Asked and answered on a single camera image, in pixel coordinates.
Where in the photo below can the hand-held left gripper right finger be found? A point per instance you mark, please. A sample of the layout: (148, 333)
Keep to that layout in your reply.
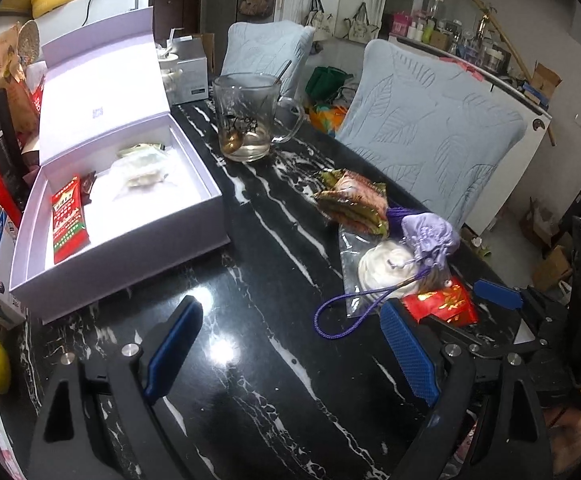
(410, 355)

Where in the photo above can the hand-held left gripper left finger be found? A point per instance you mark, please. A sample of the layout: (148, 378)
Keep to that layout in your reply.
(175, 350)

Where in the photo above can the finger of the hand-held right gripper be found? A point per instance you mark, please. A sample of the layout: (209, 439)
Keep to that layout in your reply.
(497, 294)
(470, 336)

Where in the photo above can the red gold pouch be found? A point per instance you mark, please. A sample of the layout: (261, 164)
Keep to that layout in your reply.
(445, 305)

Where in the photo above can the white knitted ball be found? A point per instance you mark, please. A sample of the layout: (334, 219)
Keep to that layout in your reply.
(380, 267)

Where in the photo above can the red snack packet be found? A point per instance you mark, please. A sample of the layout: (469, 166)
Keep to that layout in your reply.
(70, 220)

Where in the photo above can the clear bag of cookies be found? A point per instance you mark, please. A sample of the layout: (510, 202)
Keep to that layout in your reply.
(135, 172)

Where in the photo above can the dark brown candy packet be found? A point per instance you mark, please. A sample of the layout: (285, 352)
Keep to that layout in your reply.
(88, 187)

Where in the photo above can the lavender gift box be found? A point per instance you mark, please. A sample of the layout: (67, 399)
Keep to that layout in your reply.
(120, 85)

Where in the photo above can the person's right hand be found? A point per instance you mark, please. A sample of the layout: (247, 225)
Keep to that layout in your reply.
(572, 445)

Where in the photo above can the cardboard box on floor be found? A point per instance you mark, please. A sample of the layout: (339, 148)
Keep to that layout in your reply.
(552, 267)

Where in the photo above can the wide chair blue leaf cover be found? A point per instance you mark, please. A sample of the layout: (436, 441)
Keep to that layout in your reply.
(430, 125)

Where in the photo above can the metal spoon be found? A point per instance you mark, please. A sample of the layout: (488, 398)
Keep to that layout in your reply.
(233, 142)

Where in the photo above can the open cardboard box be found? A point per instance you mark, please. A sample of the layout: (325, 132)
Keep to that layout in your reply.
(542, 82)

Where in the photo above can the pink cloth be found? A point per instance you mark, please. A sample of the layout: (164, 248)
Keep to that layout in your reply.
(463, 67)

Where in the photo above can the orange bag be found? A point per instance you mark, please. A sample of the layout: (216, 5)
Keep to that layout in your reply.
(328, 117)

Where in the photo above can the wooden pole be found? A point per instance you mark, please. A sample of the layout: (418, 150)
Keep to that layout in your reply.
(510, 45)

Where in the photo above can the glass mug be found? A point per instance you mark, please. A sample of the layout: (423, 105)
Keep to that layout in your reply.
(243, 110)

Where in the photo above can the group of bottles and jars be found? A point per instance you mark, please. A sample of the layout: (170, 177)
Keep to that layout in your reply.
(450, 35)

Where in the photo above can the green bag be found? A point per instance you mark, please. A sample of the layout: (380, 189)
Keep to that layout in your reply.
(328, 82)

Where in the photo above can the silver box appliance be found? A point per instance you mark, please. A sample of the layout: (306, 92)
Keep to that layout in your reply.
(190, 67)

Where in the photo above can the red white bag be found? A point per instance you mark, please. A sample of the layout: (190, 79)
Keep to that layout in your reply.
(35, 95)

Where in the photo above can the canvas tote bag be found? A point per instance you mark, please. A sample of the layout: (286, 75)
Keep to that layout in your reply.
(319, 20)
(365, 27)

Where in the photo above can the narrow chair blue leaf cover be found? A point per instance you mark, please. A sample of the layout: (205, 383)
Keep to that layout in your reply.
(260, 47)

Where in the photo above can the brown printed paper bag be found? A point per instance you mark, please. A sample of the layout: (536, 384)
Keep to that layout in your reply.
(8, 60)

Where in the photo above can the round woven plate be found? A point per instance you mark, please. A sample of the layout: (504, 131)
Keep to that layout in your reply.
(30, 42)

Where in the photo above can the brown door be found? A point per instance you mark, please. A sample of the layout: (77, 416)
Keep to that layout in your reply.
(175, 0)

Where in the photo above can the white fridge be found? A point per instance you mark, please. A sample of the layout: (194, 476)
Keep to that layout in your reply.
(120, 0)

